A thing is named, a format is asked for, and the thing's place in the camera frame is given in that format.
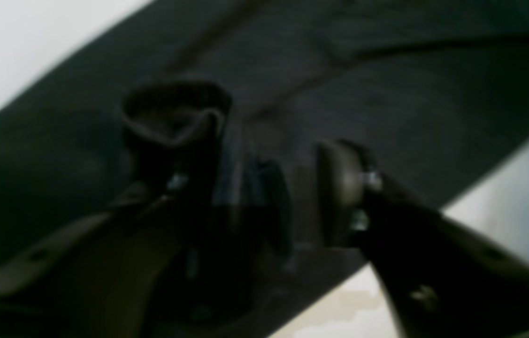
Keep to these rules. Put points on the black t-shirt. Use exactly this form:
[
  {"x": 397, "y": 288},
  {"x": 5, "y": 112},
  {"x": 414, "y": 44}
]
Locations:
[{"x": 242, "y": 91}]

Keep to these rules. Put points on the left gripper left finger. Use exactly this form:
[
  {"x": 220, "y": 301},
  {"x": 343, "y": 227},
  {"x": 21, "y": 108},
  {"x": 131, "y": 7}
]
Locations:
[{"x": 94, "y": 278}]

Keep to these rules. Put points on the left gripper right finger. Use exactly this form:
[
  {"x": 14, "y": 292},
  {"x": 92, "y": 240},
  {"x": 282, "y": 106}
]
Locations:
[{"x": 442, "y": 279}]

